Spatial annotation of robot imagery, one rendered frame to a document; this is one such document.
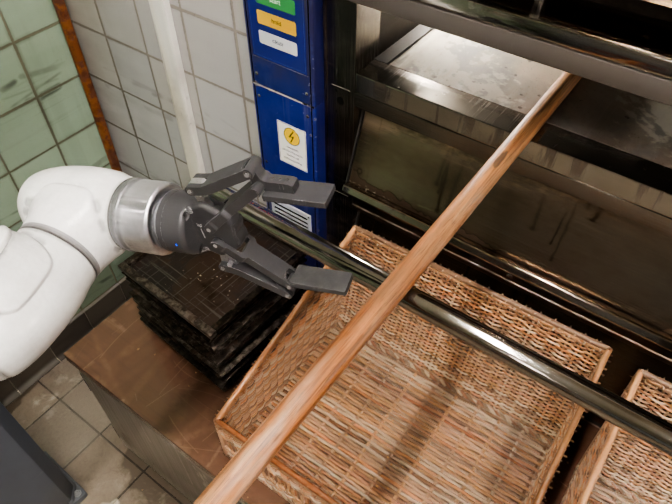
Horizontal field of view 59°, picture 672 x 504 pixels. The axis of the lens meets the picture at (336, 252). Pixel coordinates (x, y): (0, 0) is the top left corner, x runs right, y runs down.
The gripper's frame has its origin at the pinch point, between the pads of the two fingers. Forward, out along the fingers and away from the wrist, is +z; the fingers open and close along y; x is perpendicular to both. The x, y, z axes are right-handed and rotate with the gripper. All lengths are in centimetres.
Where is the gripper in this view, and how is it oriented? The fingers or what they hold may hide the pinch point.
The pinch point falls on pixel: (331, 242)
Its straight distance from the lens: 63.8
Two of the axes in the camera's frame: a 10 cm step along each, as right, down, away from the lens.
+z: 9.3, 1.4, -3.3
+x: -3.2, 7.2, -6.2
